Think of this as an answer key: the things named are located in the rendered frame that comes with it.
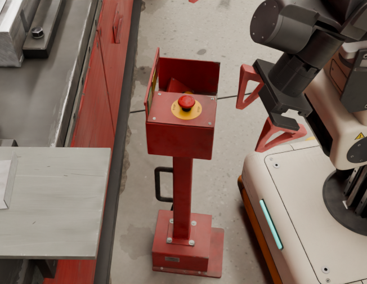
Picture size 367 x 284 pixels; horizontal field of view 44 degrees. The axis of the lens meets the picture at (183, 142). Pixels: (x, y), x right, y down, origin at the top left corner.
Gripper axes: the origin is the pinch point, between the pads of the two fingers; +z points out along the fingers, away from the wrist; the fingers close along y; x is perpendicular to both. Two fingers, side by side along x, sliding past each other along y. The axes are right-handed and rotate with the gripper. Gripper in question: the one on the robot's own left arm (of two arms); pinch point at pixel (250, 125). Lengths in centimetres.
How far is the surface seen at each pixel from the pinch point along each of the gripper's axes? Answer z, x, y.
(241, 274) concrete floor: 82, 59, -17
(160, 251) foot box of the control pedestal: 83, 29, -26
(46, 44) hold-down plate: 23, -25, -42
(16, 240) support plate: 16.2, -32.6, 13.0
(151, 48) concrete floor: 85, 53, -153
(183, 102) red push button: 18.8, 4.4, -26.3
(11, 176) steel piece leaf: 15.1, -33.6, 3.3
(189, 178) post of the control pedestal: 47, 22, -29
